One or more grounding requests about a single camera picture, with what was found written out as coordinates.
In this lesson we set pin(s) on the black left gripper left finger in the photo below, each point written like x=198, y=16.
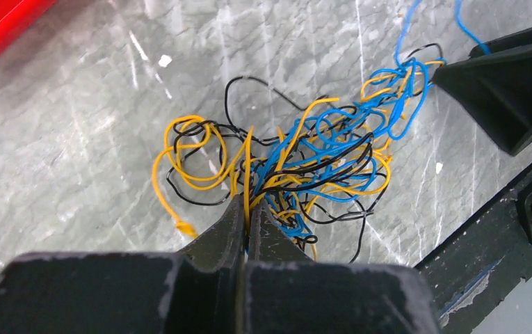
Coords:
x=192, y=290

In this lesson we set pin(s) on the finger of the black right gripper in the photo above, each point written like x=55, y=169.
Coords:
x=496, y=89

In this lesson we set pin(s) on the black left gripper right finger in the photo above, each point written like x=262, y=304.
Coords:
x=284, y=291

